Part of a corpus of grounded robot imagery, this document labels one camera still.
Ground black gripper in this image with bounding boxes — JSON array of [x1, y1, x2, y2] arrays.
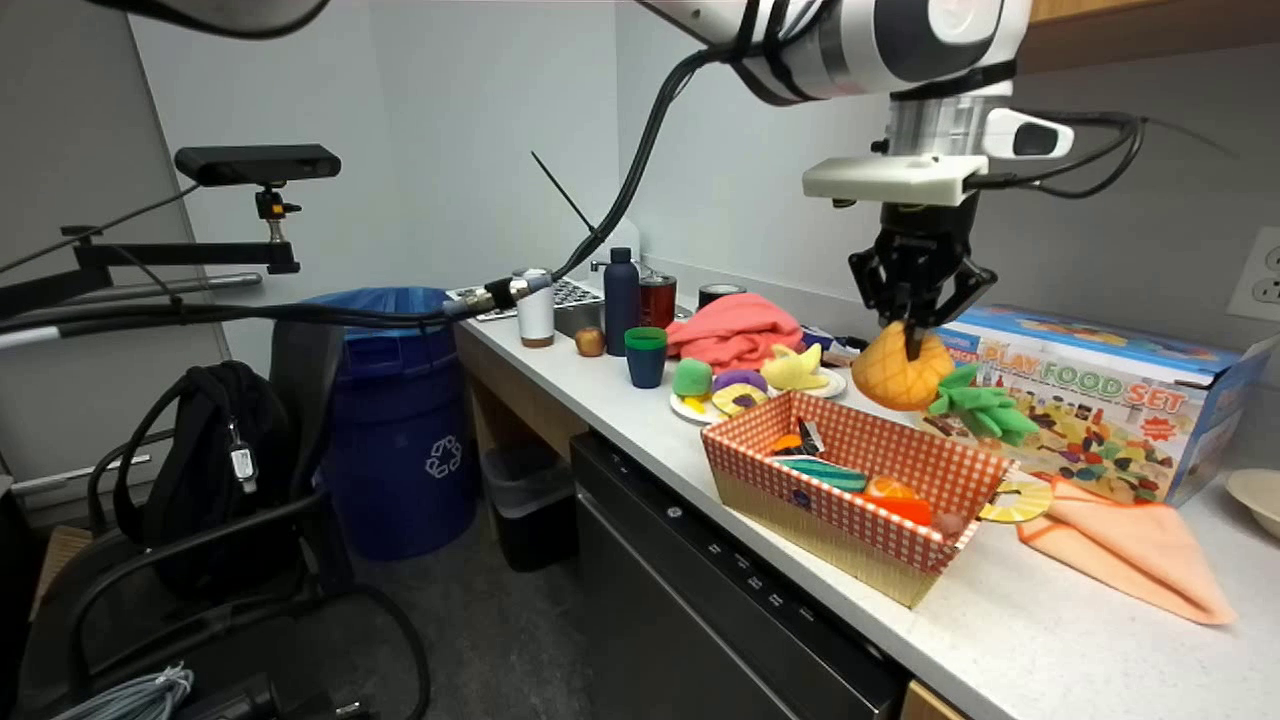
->
[[847, 201, 1000, 360]]

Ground yellow toy pineapple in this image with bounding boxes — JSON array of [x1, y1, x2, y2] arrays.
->
[[851, 314, 1039, 449]]

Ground yellow star toy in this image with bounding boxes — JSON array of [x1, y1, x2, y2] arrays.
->
[[757, 341, 833, 399]]

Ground teal toy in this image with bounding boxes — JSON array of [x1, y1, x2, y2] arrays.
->
[[777, 451, 873, 495]]

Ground orange red toy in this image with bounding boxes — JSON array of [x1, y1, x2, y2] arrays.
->
[[860, 475, 942, 526]]

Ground toy food set box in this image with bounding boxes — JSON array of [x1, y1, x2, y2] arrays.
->
[[932, 306, 1272, 510]]

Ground toy lemon slice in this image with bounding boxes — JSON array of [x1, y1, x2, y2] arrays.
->
[[975, 475, 1056, 526]]

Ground red checkered fruit box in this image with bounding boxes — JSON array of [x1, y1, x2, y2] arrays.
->
[[699, 387, 1018, 611]]

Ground green toy ball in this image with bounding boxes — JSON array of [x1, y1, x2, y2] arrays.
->
[[667, 354, 715, 402]]

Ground pink cloth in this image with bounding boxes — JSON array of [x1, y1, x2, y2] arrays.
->
[[664, 291, 812, 376]]

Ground white plate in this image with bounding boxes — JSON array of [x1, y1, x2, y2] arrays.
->
[[664, 362, 851, 433]]

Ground red tumbler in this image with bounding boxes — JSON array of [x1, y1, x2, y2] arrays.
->
[[636, 272, 680, 331]]

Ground blue cup green rim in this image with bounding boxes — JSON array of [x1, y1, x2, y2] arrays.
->
[[622, 322, 674, 391]]

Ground dark blue bottle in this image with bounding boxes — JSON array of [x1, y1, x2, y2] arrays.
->
[[599, 243, 643, 354]]

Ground white keyboard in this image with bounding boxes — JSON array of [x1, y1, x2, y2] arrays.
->
[[551, 277, 610, 329]]

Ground orange napkin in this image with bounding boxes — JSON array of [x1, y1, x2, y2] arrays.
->
[[1018, 481, 1237, 631]]

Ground wooden upper cabinet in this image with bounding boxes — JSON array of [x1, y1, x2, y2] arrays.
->
[[1018, 0, 1280, 74]]

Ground white cup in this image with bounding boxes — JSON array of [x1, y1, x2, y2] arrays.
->
[[513, 266, 560, 351]]

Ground dishwasher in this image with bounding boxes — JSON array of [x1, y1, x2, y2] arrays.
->
[[572, 433, 918, 720]]

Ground wooden cabinet door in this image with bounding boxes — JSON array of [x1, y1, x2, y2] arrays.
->
[[900, 676, 968, 720]]

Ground small black waste bin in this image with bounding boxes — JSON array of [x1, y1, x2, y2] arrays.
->
[[475, 442, 584, 574]]

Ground blue recycling bin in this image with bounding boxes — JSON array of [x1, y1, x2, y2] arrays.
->
[[272, 282, 486, 564]]

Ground black office chair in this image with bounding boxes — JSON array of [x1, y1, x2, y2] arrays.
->
[[14, 312, 433, 720]]

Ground black backpack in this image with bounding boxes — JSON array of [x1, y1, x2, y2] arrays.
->
[[111, 354, 302, 603]]

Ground grey teal cloth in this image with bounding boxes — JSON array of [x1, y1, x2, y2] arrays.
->
[[54, 659, 197, 720]]

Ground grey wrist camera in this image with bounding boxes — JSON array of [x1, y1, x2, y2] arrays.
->
[[802, 151, 993, 213]]

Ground yellow ring toy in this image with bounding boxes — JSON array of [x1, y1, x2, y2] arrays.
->
[[708, 381, 771, 419]]

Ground thin black camera cable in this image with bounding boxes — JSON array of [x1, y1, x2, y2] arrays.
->
[[984, 113, 1154, 202]]

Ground white wall outlet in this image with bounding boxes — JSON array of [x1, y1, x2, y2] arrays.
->
[[1230, 223, 1280, 322]]

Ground black stereo camera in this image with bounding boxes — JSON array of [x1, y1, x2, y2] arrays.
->
[[171, 140, 344, 188]]

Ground black camera stand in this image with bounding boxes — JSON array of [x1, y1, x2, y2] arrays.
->
[[0, 183, 305, 329]]

